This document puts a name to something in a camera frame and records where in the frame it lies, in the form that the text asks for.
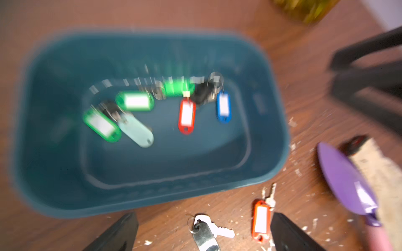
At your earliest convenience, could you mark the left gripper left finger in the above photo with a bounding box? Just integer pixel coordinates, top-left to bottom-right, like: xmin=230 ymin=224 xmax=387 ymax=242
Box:
xmin=83 ymin=212 xmax=139 ymax=251

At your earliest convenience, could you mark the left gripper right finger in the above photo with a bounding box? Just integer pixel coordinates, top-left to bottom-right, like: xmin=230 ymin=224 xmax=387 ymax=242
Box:
xmin=271 ymin=212 xmax=325 ymax=251

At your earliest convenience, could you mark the red tag key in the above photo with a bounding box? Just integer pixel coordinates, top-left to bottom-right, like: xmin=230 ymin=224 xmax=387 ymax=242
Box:
xmin=178 ymin=98 xmax=196 ymax=135
xmin=252 ymin=183 xmax=277 ymax=244

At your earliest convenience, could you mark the black fob key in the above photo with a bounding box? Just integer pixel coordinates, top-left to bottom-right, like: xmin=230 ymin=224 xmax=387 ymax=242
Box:
xmin=190 ymin=214 xmax=236 ymax=251

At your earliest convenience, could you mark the teal plastic storage box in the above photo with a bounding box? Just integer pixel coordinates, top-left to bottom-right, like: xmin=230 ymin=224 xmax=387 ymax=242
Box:
xmin=9 ymin=31 xmax=290 ymax=219

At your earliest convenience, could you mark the black key with ring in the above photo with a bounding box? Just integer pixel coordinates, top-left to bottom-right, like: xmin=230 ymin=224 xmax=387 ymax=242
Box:
xmin=190 ymin=72 xmax=224 ymax=107

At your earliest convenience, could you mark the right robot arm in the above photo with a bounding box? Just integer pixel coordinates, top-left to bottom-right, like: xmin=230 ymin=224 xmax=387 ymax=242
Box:
xmin=329 ymin=27 xmax=402 ymax=136

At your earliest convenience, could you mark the mint green tag key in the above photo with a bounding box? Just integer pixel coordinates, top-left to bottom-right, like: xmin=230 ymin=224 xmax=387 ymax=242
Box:
xmin=118 ymin=113 xmax=154 ymax=148

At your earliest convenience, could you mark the blue tag key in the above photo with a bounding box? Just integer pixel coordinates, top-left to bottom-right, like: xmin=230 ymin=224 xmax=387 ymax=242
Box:
xmin=217 ymin=92 xmax=231 ymax=123

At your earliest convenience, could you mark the potted plant in yellow vase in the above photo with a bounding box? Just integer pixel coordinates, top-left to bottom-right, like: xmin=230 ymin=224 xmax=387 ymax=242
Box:
xmin=272 ymin=0 xmax=340 ymax=24

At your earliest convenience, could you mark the purple trowel with pink handle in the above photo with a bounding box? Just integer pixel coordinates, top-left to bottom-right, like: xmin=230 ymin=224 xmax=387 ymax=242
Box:
xmin=317 ymin=142 xmax=393 ymax=251

